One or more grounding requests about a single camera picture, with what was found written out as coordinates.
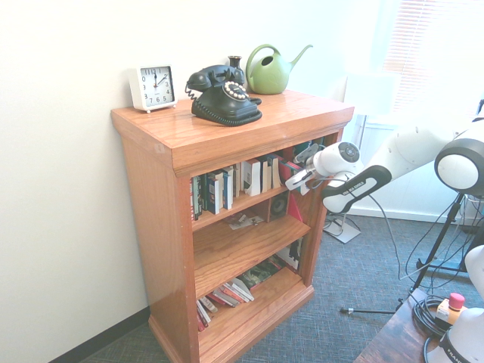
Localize loose photo cards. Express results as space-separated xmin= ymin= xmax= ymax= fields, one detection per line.
xmin=228 ymin=213 xmax=265 ymax=230

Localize black and white cover book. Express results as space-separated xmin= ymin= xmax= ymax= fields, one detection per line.
xmin=275 ymin=237 xmax=304 ymax=274

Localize dark green spine book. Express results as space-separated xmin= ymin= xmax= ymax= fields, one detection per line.
xmin=195 ymin=174 xmax=209 ymax=217

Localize thick white book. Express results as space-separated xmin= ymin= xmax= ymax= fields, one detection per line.
xmin=240 ymin=158 xmax=262 ymax=197

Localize white square alarm clock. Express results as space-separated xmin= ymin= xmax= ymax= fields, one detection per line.
xmin=128 ymin=64 xmax=178 ymax=114

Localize red and white leaning paperback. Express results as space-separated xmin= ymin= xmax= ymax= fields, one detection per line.
xmin=211 ymin=285 xmax=243 ymax=308

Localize coiled black cable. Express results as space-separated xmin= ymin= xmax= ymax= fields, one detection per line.
xmin=411 ymin=294 xmax=455 ymax=338

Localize red folder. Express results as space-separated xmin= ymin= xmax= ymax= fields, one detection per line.
xmin=287 ymin=193 xmax=305 ymax=224

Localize dark green flat book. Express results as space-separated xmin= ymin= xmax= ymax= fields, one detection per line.
xmin=237 ymin=256 xmax=285 ymax=291

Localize small black vase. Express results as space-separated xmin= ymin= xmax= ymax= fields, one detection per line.
xmin=228 ymin=55 xmax=244 ymax=82

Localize white window blinds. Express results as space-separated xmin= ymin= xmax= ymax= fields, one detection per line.
xmin=381 ymin=0 xmax=484 ymax=114

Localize black and white spine book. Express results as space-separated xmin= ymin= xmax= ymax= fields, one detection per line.
xmin=206 ymin=172 xmax=222 ymax=215

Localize paperback with cream pages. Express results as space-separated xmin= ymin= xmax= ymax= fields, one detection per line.
xmin=261 ymin=155 xmax=274 ymax=192
xmin=270 ymin=154 xmax=283 ymax=189

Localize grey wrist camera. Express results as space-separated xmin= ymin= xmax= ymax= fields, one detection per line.
xmin=294 ymin=144 xmax=326 ymax=166

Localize small black speaker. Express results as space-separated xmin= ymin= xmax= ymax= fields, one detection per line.
xmin=270 ymin=191 xmax=290 ymax=222

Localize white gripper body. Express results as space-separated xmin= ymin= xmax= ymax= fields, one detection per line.
xmin=284 ymin=168 xmax=319 ymax=196

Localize tan spine book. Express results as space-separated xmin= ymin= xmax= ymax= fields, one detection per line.
xmin=231 ymin=163 xmax=243 ymax=199

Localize red and yellow emergency stop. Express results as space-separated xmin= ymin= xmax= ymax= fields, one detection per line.
xmin=436 ymin=293 xmax=466 ymax=326

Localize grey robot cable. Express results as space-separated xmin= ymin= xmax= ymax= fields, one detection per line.
xmin=368 ymin=191 xmax=402 ymax=283

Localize blue and white spine book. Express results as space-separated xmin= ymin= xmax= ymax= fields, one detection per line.
xmin=221 ymin=169 xmax=234 ymax=211

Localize green watering can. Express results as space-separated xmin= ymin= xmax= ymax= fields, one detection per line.
xmin=245 ymin=44 xmax=314 ymax=95

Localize black tripod stand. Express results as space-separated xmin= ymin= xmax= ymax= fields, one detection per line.
xmin=339 ymin=192 xmax=484 ymax=315

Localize red spine leaning paperback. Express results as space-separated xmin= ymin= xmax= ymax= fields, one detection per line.
xmin=196 ymin=300 xmax=212 ymax=332

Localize cream leaning paperback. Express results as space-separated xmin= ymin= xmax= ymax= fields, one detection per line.
xmin=198 ymin=296 xmax=219 ymax=314

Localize wooden bookshelf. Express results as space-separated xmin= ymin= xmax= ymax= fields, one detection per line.
xmin=110 ymin=88 xmax=355 ymax=363

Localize black rotary telephone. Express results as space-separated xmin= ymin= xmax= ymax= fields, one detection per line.
xmin=184 ymin=64 xmax=263 ymax=127

